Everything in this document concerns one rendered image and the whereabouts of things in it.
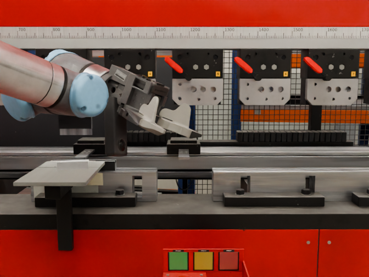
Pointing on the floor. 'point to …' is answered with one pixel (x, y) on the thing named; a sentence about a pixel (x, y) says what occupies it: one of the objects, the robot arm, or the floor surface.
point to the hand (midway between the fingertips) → (184, 138)
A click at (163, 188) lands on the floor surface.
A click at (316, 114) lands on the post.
